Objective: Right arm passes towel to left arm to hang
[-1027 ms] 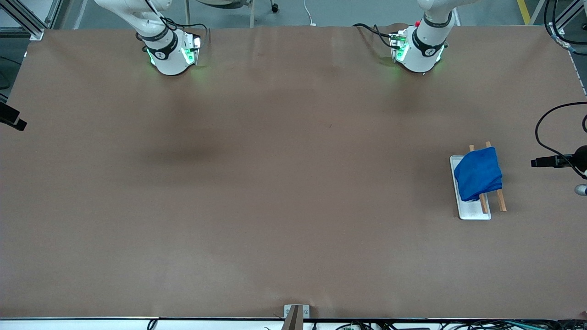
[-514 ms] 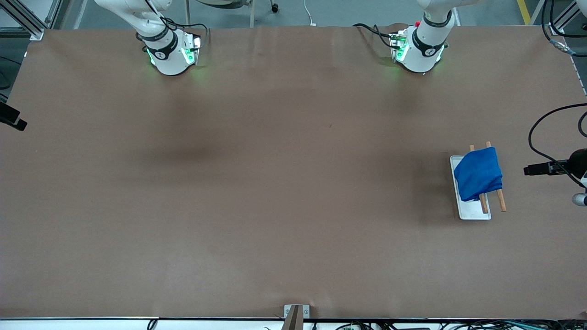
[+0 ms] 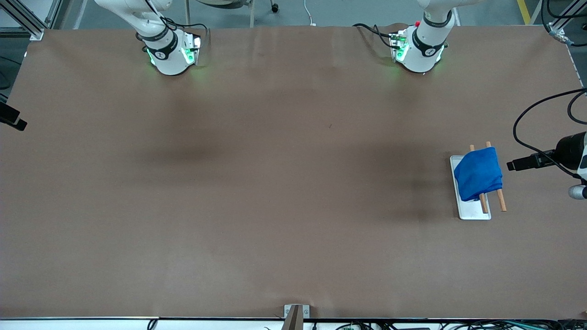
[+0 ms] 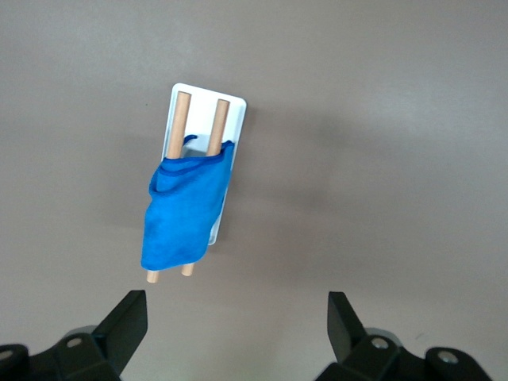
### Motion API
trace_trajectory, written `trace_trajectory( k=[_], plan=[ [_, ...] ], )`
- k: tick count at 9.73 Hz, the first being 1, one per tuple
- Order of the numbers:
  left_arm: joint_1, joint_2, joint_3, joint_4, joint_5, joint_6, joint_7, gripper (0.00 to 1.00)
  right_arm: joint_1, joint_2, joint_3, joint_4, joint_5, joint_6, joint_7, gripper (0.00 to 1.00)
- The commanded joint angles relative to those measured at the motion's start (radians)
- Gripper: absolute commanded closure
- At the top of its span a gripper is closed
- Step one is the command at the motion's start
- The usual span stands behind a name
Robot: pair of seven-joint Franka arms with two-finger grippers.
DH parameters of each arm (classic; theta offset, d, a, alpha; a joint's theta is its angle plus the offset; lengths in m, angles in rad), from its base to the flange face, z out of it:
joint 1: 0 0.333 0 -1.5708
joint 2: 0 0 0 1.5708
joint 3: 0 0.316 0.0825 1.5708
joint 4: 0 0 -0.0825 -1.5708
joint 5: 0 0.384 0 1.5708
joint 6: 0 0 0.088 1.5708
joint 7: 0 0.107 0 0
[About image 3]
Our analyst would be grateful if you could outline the blue microfibre towel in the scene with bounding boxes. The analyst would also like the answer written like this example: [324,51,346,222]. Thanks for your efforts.
[454,147,504,202]

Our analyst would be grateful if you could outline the white towel rack base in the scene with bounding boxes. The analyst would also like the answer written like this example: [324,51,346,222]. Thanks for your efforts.
[450,155,492,220]

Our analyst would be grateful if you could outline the wooden rack rod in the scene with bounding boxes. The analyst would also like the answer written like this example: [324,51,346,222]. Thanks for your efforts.
[486,141,507,212]
[470,145,489,214]

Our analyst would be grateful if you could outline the brown table cover sheet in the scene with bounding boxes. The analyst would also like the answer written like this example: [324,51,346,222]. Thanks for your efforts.
[0,24,587,320]

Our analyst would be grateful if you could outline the chair base with caster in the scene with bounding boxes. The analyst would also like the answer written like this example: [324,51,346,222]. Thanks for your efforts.
[186,0,280,28]

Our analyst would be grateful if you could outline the aluminium frame profile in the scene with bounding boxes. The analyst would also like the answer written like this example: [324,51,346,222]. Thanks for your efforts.
[546,0,587,35]
[0,0,62,41]

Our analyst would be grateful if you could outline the black cable with metal connector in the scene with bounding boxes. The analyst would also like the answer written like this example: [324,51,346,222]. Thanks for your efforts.
[541,0,587,46]

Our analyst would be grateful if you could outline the tangled cable bundle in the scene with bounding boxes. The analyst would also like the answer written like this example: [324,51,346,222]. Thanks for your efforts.
[335,321,587,330]

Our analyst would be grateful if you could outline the black right arm base cable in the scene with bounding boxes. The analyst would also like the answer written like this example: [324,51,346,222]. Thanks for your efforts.
[142,0,210,44]

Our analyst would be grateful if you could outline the black arm base cable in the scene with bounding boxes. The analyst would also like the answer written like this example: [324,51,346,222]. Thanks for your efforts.
[142,0,210,44]
[352,23,399,50]

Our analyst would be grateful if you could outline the black left arm base cable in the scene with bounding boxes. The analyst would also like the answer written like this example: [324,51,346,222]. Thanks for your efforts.
[352,23,399,50]

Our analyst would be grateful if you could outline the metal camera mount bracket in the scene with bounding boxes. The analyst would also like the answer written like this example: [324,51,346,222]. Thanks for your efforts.
[283,304,310,330]

